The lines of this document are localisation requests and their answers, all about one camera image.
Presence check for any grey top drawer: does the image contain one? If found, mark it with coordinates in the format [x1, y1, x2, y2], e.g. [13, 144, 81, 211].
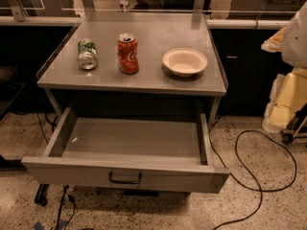
[22, 108, 229, 193]

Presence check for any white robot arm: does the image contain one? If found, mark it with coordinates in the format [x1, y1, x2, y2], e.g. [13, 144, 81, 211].
[261, 2, 307, 133]

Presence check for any white paper bowl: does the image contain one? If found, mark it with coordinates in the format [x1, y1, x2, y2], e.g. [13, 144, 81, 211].
[162, 48, 208, 78]

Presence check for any red cola can upright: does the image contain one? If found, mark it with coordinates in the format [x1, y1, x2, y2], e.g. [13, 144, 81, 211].
[117, 33, 139, 75]

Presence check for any grey metal cabinet table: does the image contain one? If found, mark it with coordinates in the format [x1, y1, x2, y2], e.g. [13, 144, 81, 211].
[38, 12, 226, 130]

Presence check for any clear water bottle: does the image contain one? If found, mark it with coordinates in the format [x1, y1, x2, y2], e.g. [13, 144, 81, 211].
[119, 0, 130, 12]

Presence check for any green soda can lying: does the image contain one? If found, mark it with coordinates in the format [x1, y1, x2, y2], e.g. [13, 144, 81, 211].
[77, 38, 98, 70]

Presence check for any black table leg caster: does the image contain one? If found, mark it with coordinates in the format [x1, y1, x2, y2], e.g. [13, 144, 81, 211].
[35, 184, 49, 206]

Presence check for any black floor cable right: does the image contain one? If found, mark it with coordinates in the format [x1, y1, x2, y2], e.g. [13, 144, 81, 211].
[209, 129, 298, 230]

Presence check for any black floor cable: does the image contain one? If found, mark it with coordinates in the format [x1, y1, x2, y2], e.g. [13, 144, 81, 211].
[35, 112, 77, 230]
[209, 129, 298, 230]

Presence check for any black top drawer handle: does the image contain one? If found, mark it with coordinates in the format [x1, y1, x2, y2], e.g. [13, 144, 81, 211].
[108, 172, 142, 185]

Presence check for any black floor cable left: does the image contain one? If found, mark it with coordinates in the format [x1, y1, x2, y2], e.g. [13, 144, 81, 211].
[35, 112, 77, 230]

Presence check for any white horizontal rail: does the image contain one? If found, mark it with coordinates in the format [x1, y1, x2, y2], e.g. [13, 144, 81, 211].
[0, 16, 288, 30]

